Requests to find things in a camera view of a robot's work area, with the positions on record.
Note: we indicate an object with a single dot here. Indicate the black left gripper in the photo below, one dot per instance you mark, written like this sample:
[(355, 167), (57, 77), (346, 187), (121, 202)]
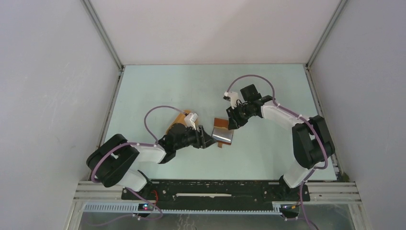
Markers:
[(200, 142)]

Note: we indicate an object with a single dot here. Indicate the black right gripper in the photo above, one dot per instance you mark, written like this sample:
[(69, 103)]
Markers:
[(234, 122)]

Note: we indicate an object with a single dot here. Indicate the white striped credit cards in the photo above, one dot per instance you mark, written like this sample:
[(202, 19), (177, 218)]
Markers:
[(223, 135)]

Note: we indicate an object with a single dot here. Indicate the brown leather card holder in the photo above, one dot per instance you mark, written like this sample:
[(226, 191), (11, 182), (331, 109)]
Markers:
[(218, 122)]

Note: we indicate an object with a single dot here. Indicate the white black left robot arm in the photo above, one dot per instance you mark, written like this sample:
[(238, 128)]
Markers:
[(111, 164)]

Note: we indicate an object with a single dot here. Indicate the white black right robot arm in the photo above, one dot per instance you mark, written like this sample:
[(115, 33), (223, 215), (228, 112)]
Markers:
[(312, 142)]

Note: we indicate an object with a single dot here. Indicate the orange plastic tray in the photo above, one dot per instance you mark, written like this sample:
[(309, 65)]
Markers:
[(179, 122)]

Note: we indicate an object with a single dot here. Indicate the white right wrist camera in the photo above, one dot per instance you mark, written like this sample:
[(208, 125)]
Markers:
[(232, 97)]

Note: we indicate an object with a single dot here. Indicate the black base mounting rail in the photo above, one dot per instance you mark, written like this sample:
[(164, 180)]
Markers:
[(222, 195)]

